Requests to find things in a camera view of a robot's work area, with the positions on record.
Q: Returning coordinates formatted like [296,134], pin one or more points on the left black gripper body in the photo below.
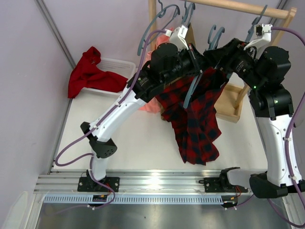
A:
[195,60]

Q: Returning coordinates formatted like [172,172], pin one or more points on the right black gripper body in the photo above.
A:
[225,58]

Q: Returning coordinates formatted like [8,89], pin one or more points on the red navy plaid skirt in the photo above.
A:
[195,127]

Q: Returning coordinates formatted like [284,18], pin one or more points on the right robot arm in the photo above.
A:
[274,111]

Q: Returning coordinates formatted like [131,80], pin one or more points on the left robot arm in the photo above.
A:
[119,105]

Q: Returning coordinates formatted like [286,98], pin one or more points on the tan skirt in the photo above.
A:
[189,39]

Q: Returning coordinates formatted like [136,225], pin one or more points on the pink skirt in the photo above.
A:
[153,106]

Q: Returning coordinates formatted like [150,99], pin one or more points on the blue hanger holding tan skirt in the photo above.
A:
[189,9]

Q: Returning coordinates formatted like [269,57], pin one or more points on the wooden clothes rack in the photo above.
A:
[231,112]

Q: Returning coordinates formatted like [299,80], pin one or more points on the white plastic basket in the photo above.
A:
[123,68]

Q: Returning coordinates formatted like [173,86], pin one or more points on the red garment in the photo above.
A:
[87,74]

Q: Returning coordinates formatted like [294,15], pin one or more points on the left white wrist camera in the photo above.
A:
[178,38]

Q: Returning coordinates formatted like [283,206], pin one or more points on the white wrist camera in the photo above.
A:
[178,38]
[263,36]

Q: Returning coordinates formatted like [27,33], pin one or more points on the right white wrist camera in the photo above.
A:
[263,36]

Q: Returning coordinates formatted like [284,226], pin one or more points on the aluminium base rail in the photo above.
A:
[163,182]

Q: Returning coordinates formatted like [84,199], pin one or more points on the white slotted cable duct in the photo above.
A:
[137,199]

